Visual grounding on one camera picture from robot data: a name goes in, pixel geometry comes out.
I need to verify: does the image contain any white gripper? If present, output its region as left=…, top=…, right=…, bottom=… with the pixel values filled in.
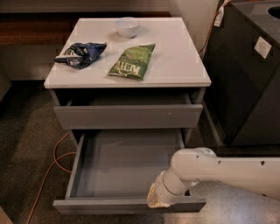
left=146, top=169, right=198, bottom=208

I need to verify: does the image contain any grey drawer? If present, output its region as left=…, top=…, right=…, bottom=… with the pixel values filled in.
left=53, top=129, right=206, bottom=215
left=54, top=94, right=203, bottom=130

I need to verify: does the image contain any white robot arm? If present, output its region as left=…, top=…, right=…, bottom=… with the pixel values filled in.
left=147, top=148, right=280, bottom=208

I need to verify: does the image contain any grey top drawer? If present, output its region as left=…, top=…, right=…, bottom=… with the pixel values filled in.
left=54, top=94, right=203, bottom=130

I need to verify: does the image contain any grey drawer cabinet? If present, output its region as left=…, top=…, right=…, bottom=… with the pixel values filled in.
left=43, top=17, right=212, bottom=147

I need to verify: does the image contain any green chip bag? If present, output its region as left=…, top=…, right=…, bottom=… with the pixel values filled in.
left=108, top=44, right=156, bottom=81

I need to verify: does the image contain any blue crumpled chip bag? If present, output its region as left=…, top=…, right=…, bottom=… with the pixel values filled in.
left=54, top=43, right=107, bottom=70

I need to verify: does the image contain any dark grey bin cabinet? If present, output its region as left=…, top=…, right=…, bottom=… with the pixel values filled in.
left=203, top=0, right=280, bottom=145

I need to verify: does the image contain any white bowl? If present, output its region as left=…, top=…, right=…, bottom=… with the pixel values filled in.
left=115, top=17, right=140, bottom=39

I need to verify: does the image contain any white label on cabinet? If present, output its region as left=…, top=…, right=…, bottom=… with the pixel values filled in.
left=255, top=37, right=272, bottom=59

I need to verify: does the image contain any white paper tag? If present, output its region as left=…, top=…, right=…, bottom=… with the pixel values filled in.
left=213, top=7, right=224, bottom=27

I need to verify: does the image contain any orange cable on floor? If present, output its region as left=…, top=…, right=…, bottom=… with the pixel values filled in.
left=25, top=132, right=78, bottom=224

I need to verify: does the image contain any orange cable by wall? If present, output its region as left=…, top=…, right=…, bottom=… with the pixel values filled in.
left=198, top=0, right=231, bottom=55

